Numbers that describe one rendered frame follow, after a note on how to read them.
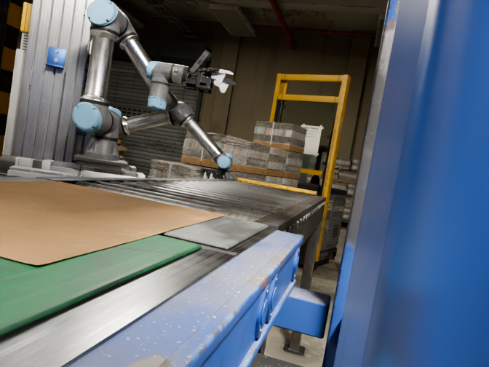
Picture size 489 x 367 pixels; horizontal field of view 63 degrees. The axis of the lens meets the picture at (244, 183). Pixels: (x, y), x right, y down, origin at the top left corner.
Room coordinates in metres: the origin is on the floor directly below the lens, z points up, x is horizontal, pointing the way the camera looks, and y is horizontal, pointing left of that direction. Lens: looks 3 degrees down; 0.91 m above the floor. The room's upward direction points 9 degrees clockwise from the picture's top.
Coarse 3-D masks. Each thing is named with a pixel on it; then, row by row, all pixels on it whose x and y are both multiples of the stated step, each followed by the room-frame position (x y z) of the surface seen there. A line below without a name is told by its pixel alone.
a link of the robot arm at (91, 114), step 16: (96, 0) 1.61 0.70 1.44; (96, 16) 1.60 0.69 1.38; (112, 16) 1.60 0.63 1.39; (96, 32) 1.62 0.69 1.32; (112, 32) 1.63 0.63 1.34; (96, 48) 1.62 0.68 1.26; (112, 48) 1.66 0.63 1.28; (96, 64) 1.62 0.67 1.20; (96, 80) 1.63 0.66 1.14; (96, 96) 1.63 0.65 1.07; (80, 112) 1.60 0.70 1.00; (96, 112) 1.60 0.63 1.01; (80, 128) 1.61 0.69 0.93; (96, 128) 1.62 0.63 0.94
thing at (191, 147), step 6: (186, 138) 2.80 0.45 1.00; (192, 138) 2.77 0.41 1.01; (186, 144) 2.79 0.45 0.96; (192, 144) 2.77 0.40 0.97; (198, 144) 2.73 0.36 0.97; (186, 150) 2.78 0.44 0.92; (192, 150) 2.75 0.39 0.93; (198, 150) 2.72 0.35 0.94; (186, 156) 2.78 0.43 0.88; (192, 156) 2.75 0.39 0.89; (198, 156) 2.72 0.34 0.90
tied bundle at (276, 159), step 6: (270, 150) 3.09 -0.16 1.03; (276, 150) 3.15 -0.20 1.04; (282, 150) 3.25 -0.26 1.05; (270, 156) 3.10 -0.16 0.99; (276, 156) 3.18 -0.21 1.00; (282, 156) 3.26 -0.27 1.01; (270, 162) 3.10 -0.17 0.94; (276, 162) 3.17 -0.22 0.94; (282, 162) 3.28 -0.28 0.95; (270, 168) 3.11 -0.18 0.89; (276, 168) 3.19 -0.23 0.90; (282, 168) 3.28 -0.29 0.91
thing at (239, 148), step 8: (216, 136) 2.65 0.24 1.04; (224, 136) 2.61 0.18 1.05; (232, 136) 2.64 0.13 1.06; (224, 144) 2.60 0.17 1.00; (232, 144) 2.65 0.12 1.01; (240, 144) 2.73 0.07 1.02; (248, 144) 2.80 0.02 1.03; (224, 152) 2.60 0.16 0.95; (232, 152) 2.67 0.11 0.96; (240, 152) 2.76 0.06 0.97; (232, 160) 2.69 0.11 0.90; (240, 160) 2.76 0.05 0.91; (216, 168) 2.64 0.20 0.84
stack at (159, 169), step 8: (152, 160) 2.56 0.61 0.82; (160, 160) 2.55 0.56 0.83; (152, 168) 2.55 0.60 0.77; (160, 168) 2.51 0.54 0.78; (168, 168) 2.48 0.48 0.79; (176, 168) 2.44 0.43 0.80; (184, 168) 2.40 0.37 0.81; (192, 168) 2.37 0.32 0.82; (200, 168) 2.41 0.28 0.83; (208, 168) 2.56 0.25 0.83; (152, 176) 2.55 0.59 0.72; (160, 176) 2.51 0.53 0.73; (168, 176) 2.46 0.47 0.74; (176, 176) 2.43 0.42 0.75; (184, 176) 2.40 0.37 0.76; (192, 176) 2.36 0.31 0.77; (200, 176) 2.42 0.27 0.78; (232, 176) 2.71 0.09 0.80; (240, 176) 2.79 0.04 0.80; (248, 176) 2.88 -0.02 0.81; (256, 176) 2.97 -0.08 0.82; (264, 176) 3.07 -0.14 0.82; (272, 176) 3.21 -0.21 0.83; (280, 184) 3.30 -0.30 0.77
